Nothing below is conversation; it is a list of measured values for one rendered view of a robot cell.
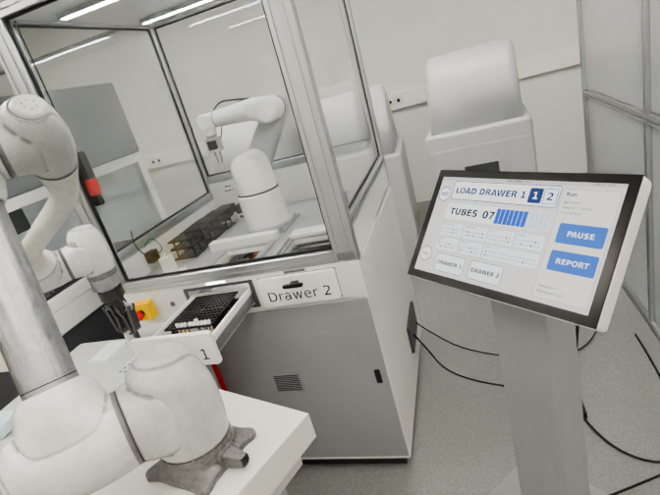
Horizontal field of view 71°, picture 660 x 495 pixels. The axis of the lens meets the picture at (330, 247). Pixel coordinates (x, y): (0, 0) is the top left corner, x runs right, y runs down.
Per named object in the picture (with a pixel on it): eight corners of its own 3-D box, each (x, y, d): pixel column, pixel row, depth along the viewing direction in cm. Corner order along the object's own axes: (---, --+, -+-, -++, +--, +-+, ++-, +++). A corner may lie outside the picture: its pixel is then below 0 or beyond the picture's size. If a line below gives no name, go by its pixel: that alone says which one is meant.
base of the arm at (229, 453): (220, 505, 88) (210, 482, 86) (143, 480, 99) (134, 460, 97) (273, 435, 102) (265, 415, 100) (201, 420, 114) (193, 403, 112)
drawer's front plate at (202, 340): (220, 363, 139) (207, 333, 135) (141, 370, 148) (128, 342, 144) (223, 359, 141) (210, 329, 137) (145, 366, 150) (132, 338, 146)
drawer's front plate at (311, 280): (341, 298, 158) (333, 269, 154) (265, 307, 167) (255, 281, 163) (342, 296, 160) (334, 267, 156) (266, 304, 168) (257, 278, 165)
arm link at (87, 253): (115, 261, 153) (73, 278, 147) (94, 217, 148) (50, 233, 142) (120, 267, 144) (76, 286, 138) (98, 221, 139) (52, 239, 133)
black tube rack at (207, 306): (216, 341, 149) (209, 324, 147) (171, 346, 154) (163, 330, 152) (243, 305, 169) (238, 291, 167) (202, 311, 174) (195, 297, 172)
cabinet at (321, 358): (416, 470, 184) (371, 297, 157) (196, 471, 216) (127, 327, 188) (425, 334, 269) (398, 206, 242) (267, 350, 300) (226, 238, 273)
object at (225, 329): (217, 357, 141) (209, 339, 139) (147, 362, 149) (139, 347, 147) (262, 292, 176) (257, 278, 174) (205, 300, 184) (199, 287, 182)
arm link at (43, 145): (69, 133, 108) (3, 148, 102) (47, 72, 92) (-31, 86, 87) (88, 176, 104) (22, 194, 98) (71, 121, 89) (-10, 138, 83)
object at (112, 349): (107, 362, 172) (105, 359, 172) (89, 364, 175) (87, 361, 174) (128, 343, 183) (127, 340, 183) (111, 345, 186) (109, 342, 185)
